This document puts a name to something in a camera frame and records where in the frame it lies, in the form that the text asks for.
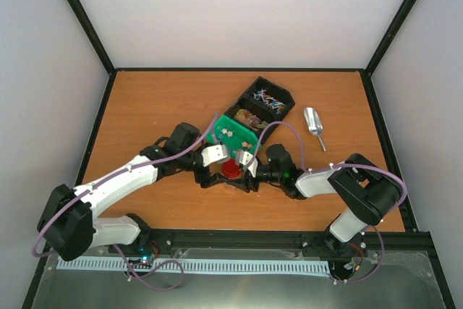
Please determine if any red jar lid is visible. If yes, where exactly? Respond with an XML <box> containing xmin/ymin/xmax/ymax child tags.
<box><xmin>221</xmin><ymin>159</ymin><xmax>242</xmax><ymax>179</ymax></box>

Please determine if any green plastic candy bin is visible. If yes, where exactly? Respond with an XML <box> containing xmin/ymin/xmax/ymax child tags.
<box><xmin>205</xmin><ymin>115</ymin><xmax>258</xmax><ymax>158</ymax></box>

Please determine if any black bin with popsicle candies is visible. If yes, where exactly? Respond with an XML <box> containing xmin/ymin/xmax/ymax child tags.
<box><xmin>225</xmin><ymin>97</ymin><xmax>281</xmax><ymax>138</ymax></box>

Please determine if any silver metal scoop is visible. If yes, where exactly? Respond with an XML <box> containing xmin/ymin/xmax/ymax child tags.
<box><xmin>303</xmin><ymin>107</ymin><xmax>326</xmax><ymax>152</ymax></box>

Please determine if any clear plastic jar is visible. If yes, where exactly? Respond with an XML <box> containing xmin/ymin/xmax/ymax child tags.
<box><xmin>224</xmin><ymin>179</ymin><xmax>242</xmax><ymax>190</ymax></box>

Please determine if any black bin with lollipops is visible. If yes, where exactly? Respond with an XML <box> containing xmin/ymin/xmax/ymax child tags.
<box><xmin>242</xmin><ymin>76</ymin><xmax>295</xmax><ymax>121</ymax></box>

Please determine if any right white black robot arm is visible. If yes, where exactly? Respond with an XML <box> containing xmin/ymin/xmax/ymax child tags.
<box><xmin>234</xmin><ymin>144</ymin><xmax>407</xmax><ymax>255</ymax></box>

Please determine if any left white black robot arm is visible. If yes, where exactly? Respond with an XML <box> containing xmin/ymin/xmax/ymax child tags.
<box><xmin>32</xmin><ymin>122</ymin><xmax>229</xmax><ymax>261</ymax></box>

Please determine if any metal sheet panel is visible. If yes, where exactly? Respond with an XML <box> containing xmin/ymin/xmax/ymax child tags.
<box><xmin>25</xmin><ymin>249</ymin><xmax>454</xmax><ymax>308</ymax></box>

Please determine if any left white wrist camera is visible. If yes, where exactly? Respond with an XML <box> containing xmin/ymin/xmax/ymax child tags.
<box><xmin>201</xmin><ymin>145</ymin><xmax>230</xmax><ymax>167</ymax></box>

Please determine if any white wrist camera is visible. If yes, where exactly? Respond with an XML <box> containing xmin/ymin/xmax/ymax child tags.
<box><xmin>235</xmin><ymin>150</ymin><xmax>258</xmax><ymax>178</ymax></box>
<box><xmin>201</xmin><ymin>145</ymin><xmax>230</xmax><ymax>167</ymax></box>

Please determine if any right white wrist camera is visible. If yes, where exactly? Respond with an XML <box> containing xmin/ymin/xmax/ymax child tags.
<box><xmin>235</xmin><ymin>150</ymin><xmax>258</xmax><ymax>178</ymax></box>

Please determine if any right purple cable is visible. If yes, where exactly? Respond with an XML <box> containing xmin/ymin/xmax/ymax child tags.
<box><xmin>249</xmin><ymin>120</ymin><xmax>408</xmax><ymax>284</ymax></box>

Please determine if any black aluminium frame rail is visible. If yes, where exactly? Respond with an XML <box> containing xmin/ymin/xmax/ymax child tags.
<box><xmin>121</xmin><ymin>229</ymin><xmax>433</xmax><ymax>259</ymax></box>

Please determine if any light blue slotted cable duct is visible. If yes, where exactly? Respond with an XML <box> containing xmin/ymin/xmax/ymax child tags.
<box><xmin>56</xmin><ymin>256</ymin><xmax>330</xmax><ymax>277</ymax></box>

